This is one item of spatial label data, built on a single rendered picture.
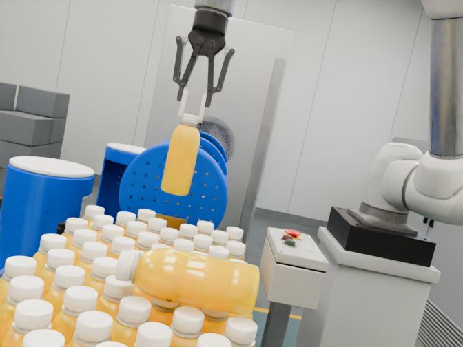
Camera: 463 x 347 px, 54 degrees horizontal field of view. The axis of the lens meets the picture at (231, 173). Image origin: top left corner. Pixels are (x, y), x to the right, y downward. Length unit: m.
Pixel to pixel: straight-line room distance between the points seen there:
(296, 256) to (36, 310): 0.49
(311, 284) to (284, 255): 0.08
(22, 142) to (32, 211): 3.07
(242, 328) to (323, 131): 5.87
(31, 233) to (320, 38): 5.36
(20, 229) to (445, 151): 1.31
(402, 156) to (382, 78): 5.13
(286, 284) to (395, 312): 0.72
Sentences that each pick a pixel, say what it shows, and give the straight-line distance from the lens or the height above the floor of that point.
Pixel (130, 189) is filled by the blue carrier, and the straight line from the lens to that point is 1.21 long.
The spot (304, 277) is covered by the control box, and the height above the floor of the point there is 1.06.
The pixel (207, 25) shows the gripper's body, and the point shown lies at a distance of 1.01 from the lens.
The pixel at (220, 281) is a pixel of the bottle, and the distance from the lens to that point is 0.58.
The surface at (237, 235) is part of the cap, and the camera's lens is 1.03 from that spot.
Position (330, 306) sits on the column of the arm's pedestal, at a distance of 1.50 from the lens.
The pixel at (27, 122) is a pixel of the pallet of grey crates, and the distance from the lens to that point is 4.61.
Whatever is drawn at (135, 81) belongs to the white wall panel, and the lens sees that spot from 6.41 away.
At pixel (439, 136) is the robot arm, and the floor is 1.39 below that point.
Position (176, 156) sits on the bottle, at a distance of 1.01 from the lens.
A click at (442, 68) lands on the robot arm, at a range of 1.32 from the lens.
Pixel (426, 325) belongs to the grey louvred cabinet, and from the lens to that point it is 3.18.
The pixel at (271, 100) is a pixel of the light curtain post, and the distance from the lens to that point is 2.61.
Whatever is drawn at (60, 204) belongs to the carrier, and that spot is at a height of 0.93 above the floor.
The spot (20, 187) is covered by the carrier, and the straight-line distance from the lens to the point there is 1.60.
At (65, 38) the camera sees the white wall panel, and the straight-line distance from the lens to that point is 6.72.
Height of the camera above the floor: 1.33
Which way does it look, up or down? 7 degrees down
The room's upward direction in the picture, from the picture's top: 12 degrees clockwise
